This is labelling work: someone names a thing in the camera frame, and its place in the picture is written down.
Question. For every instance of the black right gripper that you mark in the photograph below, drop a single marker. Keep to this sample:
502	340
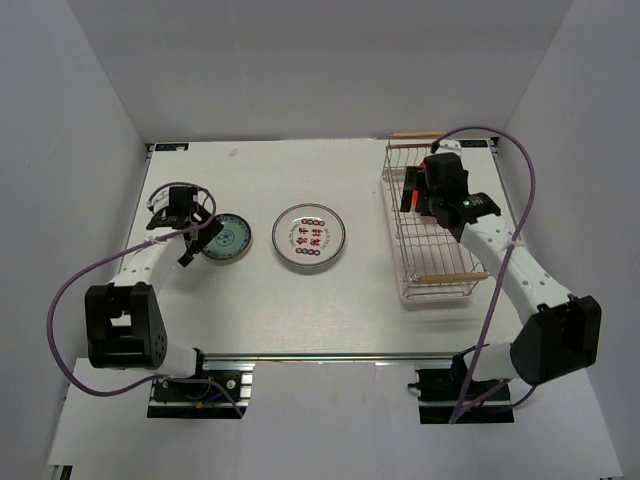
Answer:
415	178

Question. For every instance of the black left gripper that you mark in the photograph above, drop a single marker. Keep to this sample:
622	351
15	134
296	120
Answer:
208	231

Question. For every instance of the orange plate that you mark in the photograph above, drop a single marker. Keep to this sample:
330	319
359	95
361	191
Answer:
411	199

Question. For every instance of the dark green plate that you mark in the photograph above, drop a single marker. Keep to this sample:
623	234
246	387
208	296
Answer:
232	225

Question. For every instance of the cream plate with print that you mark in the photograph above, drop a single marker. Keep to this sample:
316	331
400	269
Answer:
226	250

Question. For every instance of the white plate red chinese characters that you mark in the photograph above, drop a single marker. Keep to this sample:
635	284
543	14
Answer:
308	236

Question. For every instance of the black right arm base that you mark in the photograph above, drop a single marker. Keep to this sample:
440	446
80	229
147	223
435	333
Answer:
438	389

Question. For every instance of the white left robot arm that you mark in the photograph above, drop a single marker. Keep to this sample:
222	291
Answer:
124	324

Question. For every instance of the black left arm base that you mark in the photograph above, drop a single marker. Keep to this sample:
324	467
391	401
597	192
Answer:
222	392

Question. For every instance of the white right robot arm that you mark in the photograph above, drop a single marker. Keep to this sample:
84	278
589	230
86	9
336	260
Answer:
560	331

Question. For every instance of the white wire dish rack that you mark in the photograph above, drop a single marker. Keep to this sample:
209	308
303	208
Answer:
430	265

